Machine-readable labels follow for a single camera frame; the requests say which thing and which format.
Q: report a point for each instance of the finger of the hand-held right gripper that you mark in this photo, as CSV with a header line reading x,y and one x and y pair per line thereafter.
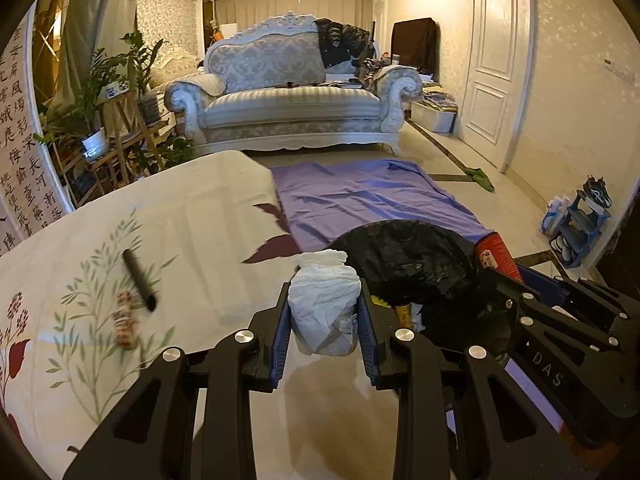
x,y
545,284
550,317

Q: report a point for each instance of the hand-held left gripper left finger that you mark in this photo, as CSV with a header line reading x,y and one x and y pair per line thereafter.
x,y
281,345

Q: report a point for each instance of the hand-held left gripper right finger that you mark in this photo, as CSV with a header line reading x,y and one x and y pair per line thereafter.
x,y
367,345

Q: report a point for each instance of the red cylindrical can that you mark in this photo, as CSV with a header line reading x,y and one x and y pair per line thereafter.
x,y
495,255

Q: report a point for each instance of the white tissue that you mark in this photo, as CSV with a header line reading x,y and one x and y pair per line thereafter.
x,y
325,305

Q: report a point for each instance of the trash bin with black bag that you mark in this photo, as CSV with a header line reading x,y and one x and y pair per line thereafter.
x,y
415,255

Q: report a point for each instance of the white plastic bag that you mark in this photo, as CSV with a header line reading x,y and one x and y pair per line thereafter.
x,y
552,217

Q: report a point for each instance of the blue shoe rack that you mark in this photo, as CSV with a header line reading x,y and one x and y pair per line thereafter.
x,y
582,225

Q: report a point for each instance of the green slippers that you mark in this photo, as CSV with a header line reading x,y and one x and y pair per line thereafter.
x,y
481,179

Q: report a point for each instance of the black tube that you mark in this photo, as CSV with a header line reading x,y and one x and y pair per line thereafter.
x,y
140,280

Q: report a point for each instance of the plaid wrapped candy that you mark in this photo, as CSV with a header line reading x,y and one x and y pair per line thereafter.
x,y
125,320

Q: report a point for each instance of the white storage box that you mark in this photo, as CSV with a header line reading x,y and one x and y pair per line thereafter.
x,y
435,119

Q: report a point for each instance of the white panel door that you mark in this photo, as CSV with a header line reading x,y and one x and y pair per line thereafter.
x,y
497,70

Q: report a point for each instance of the ornate grey white sofa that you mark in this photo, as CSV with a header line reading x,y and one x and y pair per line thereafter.
x,y
295,105

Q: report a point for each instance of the wooden plant stand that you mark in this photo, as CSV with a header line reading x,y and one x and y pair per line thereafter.
x,y
125,145

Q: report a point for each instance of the dark covered cabinet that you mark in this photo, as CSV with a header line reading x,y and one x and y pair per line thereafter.
x,y
415,45

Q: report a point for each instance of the large plant in white pot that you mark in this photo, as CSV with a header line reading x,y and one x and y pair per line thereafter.
x,y
95,142

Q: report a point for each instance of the pile of clothes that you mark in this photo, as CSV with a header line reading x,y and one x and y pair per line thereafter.
x,y
375,67

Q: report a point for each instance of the cream patterned armchair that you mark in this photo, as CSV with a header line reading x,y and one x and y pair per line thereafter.
x,y
175,65

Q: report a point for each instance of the blue white ceramic pot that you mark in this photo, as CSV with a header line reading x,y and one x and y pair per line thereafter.
x,y
115,91

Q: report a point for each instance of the tall plant in dark pot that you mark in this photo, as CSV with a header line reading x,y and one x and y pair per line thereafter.
x,y
142,75

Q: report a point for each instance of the black jacket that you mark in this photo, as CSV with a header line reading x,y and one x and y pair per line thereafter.
x,y
342,42

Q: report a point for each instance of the calligraphy scroll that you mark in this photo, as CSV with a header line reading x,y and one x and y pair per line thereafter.
x,y
25,135

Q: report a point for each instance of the beige window curtains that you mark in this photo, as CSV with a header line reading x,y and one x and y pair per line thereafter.
x,y
295,10

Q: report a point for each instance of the grey green curtain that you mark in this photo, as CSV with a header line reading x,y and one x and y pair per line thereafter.
x,y
97,25

